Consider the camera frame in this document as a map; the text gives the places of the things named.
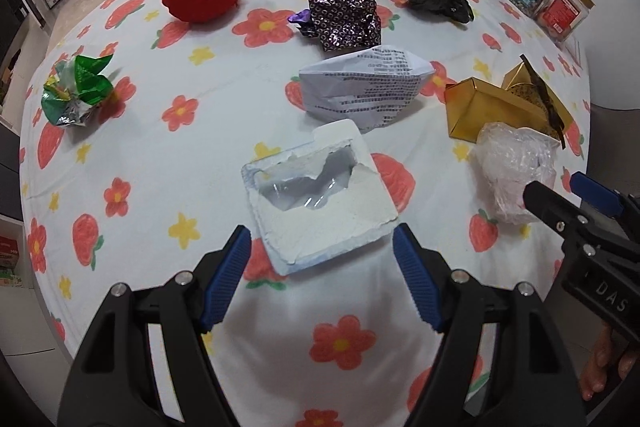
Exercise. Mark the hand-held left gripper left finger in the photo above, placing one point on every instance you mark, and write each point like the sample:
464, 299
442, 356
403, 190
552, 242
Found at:
227, 279

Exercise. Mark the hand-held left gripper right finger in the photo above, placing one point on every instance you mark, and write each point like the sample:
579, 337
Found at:
417, 279

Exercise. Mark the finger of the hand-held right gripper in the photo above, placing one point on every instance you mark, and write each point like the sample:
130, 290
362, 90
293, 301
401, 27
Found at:
547, 202
597, 194

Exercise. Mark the clear plastic wrap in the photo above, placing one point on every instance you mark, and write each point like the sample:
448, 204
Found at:
510, 162

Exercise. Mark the torn white blister package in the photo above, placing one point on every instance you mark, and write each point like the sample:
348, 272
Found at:
325, 219

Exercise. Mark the white printed paper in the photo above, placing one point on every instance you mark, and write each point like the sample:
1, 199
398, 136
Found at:
365, 84

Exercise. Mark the person's right hand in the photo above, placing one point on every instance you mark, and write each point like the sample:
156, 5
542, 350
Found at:
597, 372

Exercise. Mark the gold gift box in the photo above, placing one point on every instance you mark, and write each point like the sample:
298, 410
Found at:
490, 109

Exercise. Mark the floral strawberry tablecloth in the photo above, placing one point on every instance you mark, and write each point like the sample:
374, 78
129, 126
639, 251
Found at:
190, 157

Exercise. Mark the clear snack box red label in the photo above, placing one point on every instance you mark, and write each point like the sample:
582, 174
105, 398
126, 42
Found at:
565, 12

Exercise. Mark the green foil wrapper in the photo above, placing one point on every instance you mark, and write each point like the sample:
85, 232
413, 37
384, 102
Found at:
82, 84

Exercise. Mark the purple patterned foil wrapper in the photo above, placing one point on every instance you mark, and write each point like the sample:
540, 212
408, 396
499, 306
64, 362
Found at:
340, 9

